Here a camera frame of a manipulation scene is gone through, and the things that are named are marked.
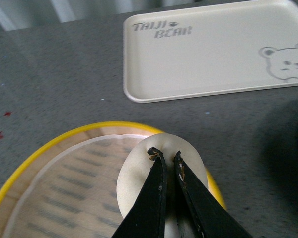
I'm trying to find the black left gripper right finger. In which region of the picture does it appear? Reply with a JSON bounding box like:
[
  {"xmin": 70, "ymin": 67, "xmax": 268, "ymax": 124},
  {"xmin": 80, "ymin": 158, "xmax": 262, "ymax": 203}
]
[{"xmin": 173, "ymin": 151, "xmax": 252, "ymax": 238}]

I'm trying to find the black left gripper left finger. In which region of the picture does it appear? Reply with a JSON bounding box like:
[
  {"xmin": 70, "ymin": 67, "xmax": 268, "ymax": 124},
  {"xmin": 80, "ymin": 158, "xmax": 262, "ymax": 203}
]
[{"xmin": 112, "ymin": 147, "xmax": 167, "ymax": 238}]

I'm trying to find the white steamed bun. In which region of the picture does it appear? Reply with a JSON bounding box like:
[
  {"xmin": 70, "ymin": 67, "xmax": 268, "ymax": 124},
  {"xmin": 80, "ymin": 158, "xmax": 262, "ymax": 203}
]
[{"xmin": 116, "ymin": 133, "xmax": 208, "ymax": 238}]

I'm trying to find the white bear print tray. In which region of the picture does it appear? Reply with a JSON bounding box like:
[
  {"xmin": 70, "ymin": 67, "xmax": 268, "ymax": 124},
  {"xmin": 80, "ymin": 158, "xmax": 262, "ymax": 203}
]
[{"xmin": 123, "ymin": 0, "xmax": 298, "ymax": 103}]

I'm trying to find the white steamer liner cloth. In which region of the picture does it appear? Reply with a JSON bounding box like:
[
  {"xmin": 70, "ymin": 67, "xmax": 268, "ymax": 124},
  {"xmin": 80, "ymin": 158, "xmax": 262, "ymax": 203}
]
[{"xmin": 2, "ymin": 134, "xmax": 143, "ymax": 238}]

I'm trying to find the yellow rimmed bamboo steamer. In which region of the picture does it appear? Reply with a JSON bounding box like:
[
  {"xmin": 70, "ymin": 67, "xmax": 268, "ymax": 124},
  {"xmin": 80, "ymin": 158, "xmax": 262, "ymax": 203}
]
[{"xmin": 0, "ymin": 121, "xmax": 224, "ymax": 238}]

